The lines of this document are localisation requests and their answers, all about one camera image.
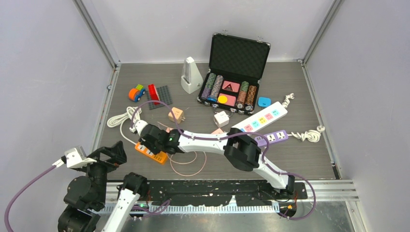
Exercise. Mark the blue small charger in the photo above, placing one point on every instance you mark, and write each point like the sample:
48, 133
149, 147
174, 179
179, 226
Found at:
264, 102

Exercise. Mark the toy car blocks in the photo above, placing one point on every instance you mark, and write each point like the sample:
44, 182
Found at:
136, 93

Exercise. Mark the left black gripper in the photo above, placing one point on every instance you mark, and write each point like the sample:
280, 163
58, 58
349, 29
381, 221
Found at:
117, 155

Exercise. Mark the orange cube socket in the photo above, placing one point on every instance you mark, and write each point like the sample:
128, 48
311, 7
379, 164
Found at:
176, 115

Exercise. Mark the orange power strip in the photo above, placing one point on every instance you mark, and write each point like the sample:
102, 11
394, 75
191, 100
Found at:
161, 157

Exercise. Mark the purple power strip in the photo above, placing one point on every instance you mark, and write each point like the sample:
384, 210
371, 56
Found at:
270, 138

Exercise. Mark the white metronome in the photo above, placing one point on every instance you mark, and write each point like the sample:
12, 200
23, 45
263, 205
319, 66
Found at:
191, 79

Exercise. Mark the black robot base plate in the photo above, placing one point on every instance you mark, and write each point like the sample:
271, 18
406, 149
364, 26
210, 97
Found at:
219, 192

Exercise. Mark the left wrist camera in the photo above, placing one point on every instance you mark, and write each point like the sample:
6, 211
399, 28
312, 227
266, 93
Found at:
74, 158

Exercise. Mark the white cube socket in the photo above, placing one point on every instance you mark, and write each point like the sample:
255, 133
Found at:
221, 119

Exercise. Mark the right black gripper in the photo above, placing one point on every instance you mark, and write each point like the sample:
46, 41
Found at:
147, 145

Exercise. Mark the grey building baseplate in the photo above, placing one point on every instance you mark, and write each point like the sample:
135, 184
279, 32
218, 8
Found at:
164, 96

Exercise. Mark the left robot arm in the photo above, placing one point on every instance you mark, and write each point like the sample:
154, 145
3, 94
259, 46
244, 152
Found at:
86, 194

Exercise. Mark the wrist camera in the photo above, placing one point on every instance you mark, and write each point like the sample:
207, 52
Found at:
74, 158
138, 126

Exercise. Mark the black poker chip case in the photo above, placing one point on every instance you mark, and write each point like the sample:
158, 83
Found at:
235, 69

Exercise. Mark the pink cube socket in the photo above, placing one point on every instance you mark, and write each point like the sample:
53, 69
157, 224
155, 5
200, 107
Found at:
218, 131

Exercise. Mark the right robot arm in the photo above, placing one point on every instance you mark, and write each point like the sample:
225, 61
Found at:
236, 146

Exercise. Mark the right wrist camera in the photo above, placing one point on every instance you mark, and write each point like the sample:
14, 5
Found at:
138, 126

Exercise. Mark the white colourful power strip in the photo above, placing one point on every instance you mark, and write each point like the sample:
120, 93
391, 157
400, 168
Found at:
262, 119

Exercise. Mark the red toy brick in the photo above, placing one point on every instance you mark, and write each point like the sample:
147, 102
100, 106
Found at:
153, 93

